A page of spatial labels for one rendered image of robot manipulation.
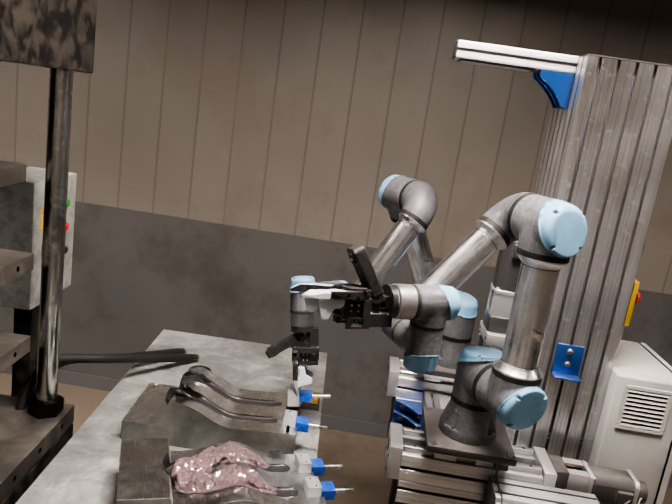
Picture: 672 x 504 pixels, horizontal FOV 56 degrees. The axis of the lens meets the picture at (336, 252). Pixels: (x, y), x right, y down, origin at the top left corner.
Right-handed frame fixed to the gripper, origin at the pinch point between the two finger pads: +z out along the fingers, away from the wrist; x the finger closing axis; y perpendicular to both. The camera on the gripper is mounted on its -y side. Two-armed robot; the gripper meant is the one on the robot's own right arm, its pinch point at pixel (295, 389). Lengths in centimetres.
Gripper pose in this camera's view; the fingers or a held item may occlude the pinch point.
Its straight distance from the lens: 203.9
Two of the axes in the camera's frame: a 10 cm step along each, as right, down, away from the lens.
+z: 0.0, 10.0, 0.8
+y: 10.0, 0.1, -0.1
